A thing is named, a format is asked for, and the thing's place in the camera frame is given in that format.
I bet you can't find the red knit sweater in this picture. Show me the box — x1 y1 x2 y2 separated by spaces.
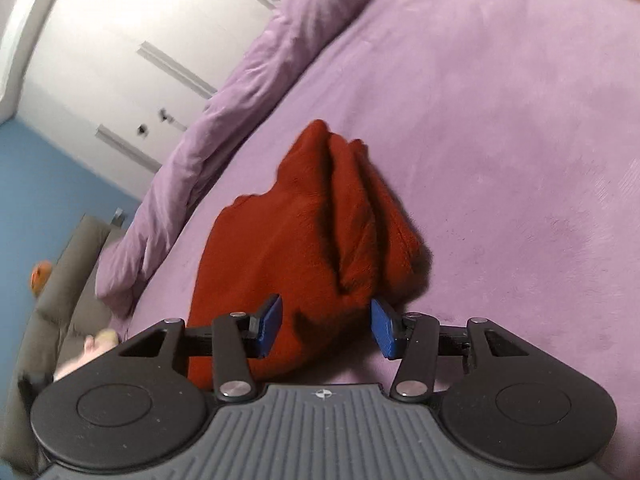
188 120 430 382

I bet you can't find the pink plush toy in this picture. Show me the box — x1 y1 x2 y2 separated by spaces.
53 328 119 382

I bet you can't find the grey headboard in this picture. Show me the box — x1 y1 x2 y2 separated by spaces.
1 216 124 479

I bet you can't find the orange plush toy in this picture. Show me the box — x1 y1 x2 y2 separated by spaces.
29 260 53 298

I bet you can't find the purple bed sheet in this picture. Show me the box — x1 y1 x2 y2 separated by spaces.
126 0 639 479

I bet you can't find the white wardrobe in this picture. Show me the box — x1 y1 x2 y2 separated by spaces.
1 0 280 197

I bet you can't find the purple duvet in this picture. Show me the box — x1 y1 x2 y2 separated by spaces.
96 0 371 318

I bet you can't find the wall socket with plug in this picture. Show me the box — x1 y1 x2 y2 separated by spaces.
111 208 126 226

